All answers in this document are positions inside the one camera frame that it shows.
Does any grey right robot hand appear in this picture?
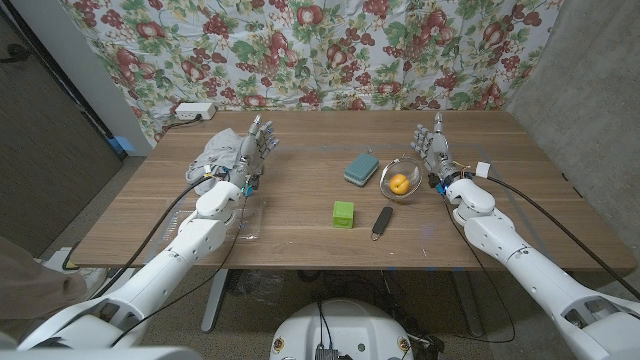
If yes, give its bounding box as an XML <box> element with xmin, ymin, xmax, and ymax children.
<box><xmin>411</xmin><ymin>111</ymin><xmax>464</xmax><ymax>187</ymax></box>

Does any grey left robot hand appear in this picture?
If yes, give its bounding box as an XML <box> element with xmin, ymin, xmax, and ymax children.
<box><xmin>230</xmin><ymin>114</ymin><xmax>280</xmax><ymax>190</ymax></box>

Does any grey shirt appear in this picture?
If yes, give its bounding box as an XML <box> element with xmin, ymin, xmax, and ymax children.
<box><xmin>185</xmin><ymin>128</ymin><xmax>251</xmax><ymax>196</ymax></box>

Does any clear glass bowl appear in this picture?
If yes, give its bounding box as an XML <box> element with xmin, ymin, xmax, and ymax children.
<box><xmin>378</xmin><ymin>156</ymin><xmax>423</xmax><ymax>202</ymax></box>

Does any clear plastic clamshell container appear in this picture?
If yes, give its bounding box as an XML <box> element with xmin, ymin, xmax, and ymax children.
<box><xmin>159</xmin><ymin>196</ymin><xmax>266</xmax><ymax>244</ymax></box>

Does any green sticky note block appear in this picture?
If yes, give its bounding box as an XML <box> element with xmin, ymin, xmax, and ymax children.
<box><xmin>332</xmin><ymin>200</ymin><xmax>356</xmax><ymax>230</ymax></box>

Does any orange fruit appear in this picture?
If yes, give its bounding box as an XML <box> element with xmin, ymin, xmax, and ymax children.
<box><xmin>389</xmin><ymin>173</ymin><xmax>412</xmax><ymax>196</ymax></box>

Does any white power strip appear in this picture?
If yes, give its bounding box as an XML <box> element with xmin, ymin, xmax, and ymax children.
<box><xmin>174</xmin><ymin>102</ymin><xmax>218</xmax><ymax>121</ymax></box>

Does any teal ribbed sponge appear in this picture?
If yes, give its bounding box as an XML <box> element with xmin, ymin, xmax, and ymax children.
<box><xmin>343</xmin><ymin>152</ymin><xmax>381</xmax><ymax>188</ymax></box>

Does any black key fob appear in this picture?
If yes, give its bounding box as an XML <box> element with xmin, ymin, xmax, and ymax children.
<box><xmin>370</xmin><ymin>206</ymin><xmax>394</xmax><ymax>242</ymax></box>

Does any blue plastic piece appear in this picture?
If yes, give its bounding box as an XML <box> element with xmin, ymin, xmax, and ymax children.
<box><xmin>107</xmin><ymin>135</ymin><xmax>137</xmax><ymax>156</ymax></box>

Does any clear plastic bag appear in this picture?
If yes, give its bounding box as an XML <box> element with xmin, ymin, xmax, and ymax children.
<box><xmin>234</xmin><ymin>269</ymin><xmax>286</xmax><ymax>306</ymax></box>

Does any floral fruit print backdrop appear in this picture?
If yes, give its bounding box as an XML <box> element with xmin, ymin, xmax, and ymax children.
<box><xmin>58</xmin><ymin>0</ymin><xmax>565</xmax><ymax>146</ymax></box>

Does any white table leg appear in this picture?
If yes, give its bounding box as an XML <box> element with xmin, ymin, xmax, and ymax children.
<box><xmin>452</xmin><ymin>269</ymin><xmax>485</xmax><ymax>339</ymax></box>
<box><xmin>200</xmin><ymin>269</ymin><xmax>230</xmax><ymax>334</ymax></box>

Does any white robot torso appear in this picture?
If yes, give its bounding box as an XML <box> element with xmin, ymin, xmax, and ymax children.
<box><xmin>269</xmin><ymin>298</ymin><xmax>415</xmax><ymax>360</ymax></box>

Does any white sneaker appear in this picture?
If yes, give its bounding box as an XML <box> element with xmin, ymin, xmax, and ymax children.
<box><xmin>74</xmin><ymin>267</ymin><xmax>109</xmax><ymax>297</ymax></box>

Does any white floor platform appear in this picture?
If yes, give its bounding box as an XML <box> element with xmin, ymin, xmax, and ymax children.
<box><xmin>34</xmin><ymin>247</ymin><xmax>174</xmax><ymax>351</ymax></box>

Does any brown trouser leg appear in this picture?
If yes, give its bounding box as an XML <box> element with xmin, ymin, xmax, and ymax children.
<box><xmin>0</xmin><ymin>236</ymin><xmax>89</xmax><ymax>321</ymax></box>

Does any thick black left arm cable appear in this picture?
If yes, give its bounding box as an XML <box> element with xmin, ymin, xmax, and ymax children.
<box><xmin>92</xmin><ymin>172</ymin><xmax>231</xmax><ymax>300</ymax></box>

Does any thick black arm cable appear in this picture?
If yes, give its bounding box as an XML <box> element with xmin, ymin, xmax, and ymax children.
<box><xmin>487</xmin><ymin>174</ymin><xmax>640</xmax><ymax>301</ymax></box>
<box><xmin>92</xmin><ymin>172</ymin><xmax>231</xmax><ymax>300</ymax></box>

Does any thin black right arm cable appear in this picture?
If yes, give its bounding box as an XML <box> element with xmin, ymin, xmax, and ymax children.
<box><xmin>442</xmin><ymin>194</ymin><xmax>516</xmax><ymax>344</ymax></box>

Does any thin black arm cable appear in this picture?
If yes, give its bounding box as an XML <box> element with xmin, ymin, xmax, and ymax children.
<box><xmin>110</xmin><ymin>197</ymin><xmax>247</xmax><ymax>347</ymax></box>
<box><xmin>442</xmin><ymin>194</ymin><xmax>516</xmax><ymax>344</ymax></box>

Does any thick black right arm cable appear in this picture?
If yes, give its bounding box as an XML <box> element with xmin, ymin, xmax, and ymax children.
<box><xmin>487</xmin><ymin>174</ymin><xmax>640</xmax><ymax>301</ymax></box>

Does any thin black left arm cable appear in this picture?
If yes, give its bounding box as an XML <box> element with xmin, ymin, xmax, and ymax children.
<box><xmin>110</xmin><ymin>197</ymin><xmax>247</xmax><ymax>347</ymax></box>

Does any black door handle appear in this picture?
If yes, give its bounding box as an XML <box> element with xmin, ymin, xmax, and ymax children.
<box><xmin>0</xmin><ymin>43</ymin><xmax>32</xmax><ymax>65</ymax></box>

